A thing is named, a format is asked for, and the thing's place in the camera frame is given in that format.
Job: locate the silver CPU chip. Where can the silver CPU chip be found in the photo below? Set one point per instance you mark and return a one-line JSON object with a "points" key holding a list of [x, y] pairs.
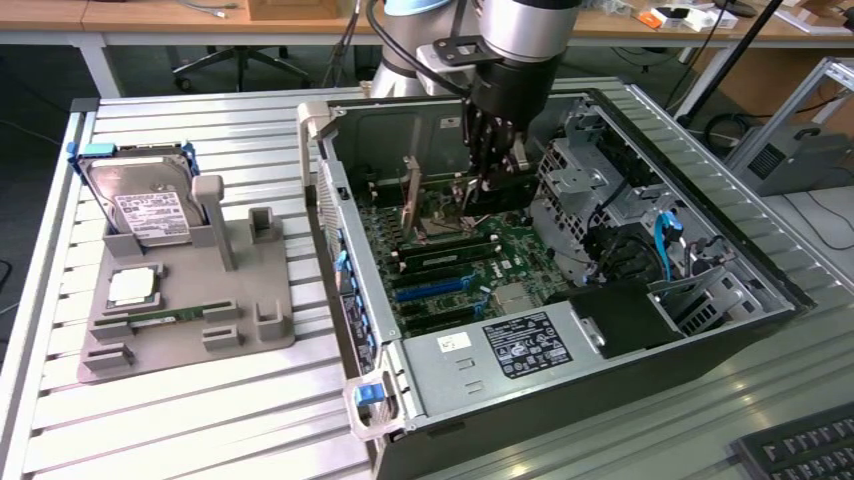
{"points": [[134, 287]]}

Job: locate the orange and white box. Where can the orange and white box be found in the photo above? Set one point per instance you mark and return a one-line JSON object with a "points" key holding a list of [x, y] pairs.
{"points": [[649, 19]]}

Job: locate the graphics card with black shroud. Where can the graphics card with black shroud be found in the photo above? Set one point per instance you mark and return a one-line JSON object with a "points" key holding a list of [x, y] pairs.
{"points": [[501, 200]]}

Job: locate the silver chipset heatsink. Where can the silver chipset heatsink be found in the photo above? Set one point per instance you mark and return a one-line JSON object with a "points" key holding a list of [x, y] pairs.
{"points": [[520, 302]]}

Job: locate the black keyboard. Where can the black keyboard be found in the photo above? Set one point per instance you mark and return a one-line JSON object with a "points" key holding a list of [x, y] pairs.
{"points": [[801, 450]]}

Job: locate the gray power supply unit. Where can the gray power supply unit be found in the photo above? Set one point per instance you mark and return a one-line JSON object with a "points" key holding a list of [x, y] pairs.
{"points": [[454, 380]]}

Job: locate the green RAM stick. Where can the green RAM stick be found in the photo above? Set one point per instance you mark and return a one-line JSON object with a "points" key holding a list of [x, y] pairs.
{"points": [[167, 316]]}

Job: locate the black RAM slot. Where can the black RAM slot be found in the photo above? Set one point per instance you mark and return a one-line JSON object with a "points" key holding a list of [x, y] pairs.
{"points": [[446, 251], [441, 241], [394, 198], [388, 183], [444, 246], [389, 188], [392, 193]]}

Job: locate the white paper stack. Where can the white paper stack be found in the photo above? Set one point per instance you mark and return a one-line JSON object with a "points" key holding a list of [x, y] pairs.
{"points": [[815, 25]]}

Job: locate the hard disk in blue carrier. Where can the hard disk in blue carrier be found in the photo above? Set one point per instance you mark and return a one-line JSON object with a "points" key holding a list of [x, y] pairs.
{"points": [[127, 180]]}

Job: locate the wooden block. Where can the wooden block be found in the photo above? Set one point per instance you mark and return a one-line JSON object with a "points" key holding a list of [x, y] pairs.
{"points": [[828, 7]]}

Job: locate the black tripod pole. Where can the black tripod pole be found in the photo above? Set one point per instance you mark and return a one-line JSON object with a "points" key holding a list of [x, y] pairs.
{"points": [[735, 55]]}

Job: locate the gray wrist camera box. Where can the gray wrist camera box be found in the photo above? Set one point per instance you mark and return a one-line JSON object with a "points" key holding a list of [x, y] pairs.
{"points": [[444, 75]]}

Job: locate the clear plastic container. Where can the clear plastic container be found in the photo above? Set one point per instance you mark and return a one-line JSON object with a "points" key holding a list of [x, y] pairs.
{"points": [[615, 6]]}

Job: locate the grey box on right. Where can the grey box on right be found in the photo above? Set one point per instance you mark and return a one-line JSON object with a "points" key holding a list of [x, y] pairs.
{"points": [[804, 100]]}

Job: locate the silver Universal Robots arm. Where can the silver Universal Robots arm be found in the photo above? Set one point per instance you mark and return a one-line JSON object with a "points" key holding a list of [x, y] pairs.
{"points": [[528, 30]]}

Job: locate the black open PC case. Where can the black open PC case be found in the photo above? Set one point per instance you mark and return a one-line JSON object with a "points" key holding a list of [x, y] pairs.
{"points": [[481, 435]]}

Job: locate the perforated metal disk bay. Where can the perforated metal disk bay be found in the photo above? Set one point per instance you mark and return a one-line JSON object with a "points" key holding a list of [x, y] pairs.
{"points": [[574, 180]]}

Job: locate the gray metal control box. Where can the gray metal control box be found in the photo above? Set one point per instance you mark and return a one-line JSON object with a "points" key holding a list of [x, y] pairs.
{"points": [[801, 160]]}

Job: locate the black office chair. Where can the black office chair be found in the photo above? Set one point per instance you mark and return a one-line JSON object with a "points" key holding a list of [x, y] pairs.
{"points": [[241, 62]]}

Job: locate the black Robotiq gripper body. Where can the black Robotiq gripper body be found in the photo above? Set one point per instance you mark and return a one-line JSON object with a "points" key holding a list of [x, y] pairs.
{"points": [[514, 85]]}

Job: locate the slotted metal disk bay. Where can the slotted metal disk bay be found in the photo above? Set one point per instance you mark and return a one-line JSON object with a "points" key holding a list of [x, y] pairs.
{"points": [[701, 305]]}

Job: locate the wooden box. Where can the wooden box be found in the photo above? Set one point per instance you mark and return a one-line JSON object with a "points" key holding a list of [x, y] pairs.
{"points": [[288, 9]]}

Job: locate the green Dell motherboard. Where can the green Dell motherboard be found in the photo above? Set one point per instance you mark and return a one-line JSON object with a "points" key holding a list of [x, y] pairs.
{"points": [[524, 247]]}

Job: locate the wooden desk with white frame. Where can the wooden desk with white frame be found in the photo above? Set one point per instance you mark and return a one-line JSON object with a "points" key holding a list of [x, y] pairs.
{"points": [[41, 15], [601, 27]]}

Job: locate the black monitor base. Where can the black monitor base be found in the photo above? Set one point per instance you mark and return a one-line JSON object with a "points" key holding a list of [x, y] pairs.
{"points": [[735, 6]]}

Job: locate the black and white box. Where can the black and white box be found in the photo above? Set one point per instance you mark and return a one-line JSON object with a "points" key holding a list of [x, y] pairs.
{"points": [[671, 12]]}

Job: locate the CPU socket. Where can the CPU socket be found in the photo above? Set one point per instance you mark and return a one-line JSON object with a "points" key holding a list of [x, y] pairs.
{"points": [[444, 227]]}

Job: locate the gray plastic parts rack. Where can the gray plastic parts rack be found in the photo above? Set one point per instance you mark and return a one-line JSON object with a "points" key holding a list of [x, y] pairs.
{"points": [[194, 295]]}

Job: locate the black plastic shroud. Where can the black plastic shroud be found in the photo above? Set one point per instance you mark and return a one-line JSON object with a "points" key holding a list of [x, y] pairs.
{"points": [[621, 320]]}

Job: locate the white cardboard box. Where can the white cardboard box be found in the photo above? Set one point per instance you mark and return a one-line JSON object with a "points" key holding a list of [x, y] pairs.
{"points": [[711, 21]]}

